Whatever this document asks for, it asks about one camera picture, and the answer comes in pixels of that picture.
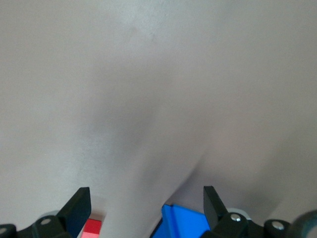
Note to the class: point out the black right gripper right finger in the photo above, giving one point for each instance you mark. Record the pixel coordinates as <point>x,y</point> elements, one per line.
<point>218,215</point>

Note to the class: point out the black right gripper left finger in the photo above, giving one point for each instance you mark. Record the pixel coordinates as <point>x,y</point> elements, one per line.
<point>74,213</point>

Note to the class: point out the brown table mat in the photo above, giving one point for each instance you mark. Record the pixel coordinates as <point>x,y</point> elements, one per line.
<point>123,74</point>

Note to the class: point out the blue plastic storage bin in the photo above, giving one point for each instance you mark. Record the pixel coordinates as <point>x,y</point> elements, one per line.
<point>183,220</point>

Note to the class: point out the small red cube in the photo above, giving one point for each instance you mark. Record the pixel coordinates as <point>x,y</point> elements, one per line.
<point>92,229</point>

